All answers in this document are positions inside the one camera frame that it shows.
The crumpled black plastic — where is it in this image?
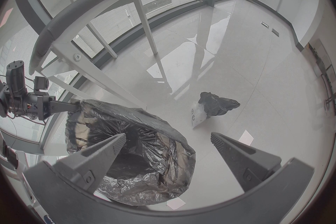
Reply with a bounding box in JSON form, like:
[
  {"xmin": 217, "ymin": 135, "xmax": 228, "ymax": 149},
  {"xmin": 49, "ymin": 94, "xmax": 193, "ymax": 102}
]
[{"xmin": 198, "ymin": 92, "xmax": 240, "ymax": 119}]

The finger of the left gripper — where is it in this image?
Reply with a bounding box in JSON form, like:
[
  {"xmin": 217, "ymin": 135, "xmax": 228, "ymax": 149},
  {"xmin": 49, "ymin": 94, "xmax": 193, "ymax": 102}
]
[{"xmin": 51, "ymin": 101, "xmax": 81, "ymax": 114}]

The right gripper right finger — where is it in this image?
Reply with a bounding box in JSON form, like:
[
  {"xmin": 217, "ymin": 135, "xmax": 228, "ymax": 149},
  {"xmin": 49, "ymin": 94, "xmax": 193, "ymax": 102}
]
[{"xmin": 211, "ymin": 132, "xmax": 282, "ymax": 192}]

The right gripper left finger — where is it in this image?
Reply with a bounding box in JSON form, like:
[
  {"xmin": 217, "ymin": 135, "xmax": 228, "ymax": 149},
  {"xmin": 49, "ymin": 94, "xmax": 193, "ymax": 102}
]
[{"xmin": 55, "ymin": 133, "xmax": 127, "ymax": 196}]

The grey and white chair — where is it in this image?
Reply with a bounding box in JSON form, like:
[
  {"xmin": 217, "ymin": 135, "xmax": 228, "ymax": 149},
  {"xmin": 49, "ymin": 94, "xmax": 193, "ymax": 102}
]
[{"xmin": 28, "ymin": 0, "xmax": 158, "ymax": 156}]

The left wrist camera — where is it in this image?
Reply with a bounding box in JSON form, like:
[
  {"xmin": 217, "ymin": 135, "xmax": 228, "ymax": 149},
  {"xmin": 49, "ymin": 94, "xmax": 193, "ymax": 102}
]
[{"xmin": 34, "ymin": 76, "xmax": 50, "ymax": 96}]

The clear printed wrapper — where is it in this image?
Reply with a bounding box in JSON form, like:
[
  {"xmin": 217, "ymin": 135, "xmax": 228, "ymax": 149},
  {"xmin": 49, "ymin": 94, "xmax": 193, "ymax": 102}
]
[{"xmin": 190, "ymin": 101, "xmax": 210, "ymax": 129}]

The black plastic bag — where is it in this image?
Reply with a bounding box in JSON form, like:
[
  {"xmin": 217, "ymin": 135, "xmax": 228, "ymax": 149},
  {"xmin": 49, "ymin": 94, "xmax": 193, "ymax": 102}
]
[{"xmin": 65, "ymin": 99, "xmax": 196, "ymax": 206}]

